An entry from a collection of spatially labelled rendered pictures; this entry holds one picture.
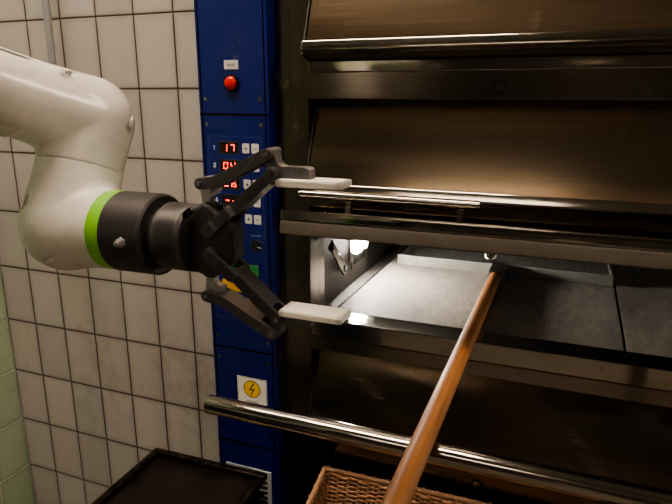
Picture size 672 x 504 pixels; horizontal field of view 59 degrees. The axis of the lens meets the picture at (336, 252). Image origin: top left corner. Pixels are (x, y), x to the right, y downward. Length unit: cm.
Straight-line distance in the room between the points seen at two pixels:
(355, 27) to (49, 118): 60
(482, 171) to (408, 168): 13
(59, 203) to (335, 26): 63
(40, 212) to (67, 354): 103
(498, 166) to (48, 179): 72
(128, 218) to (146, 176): 74
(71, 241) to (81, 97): 16
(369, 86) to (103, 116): 55
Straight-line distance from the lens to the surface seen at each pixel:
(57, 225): 73
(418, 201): 104
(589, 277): 162
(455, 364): 102
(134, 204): 68
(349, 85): 116
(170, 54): 135
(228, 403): 98
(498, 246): 98
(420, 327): 124
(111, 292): 157
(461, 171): 110
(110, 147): 76
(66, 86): 76
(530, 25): 108
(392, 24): 113
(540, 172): 109
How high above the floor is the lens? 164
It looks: 15 degrees down
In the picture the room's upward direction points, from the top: straight up
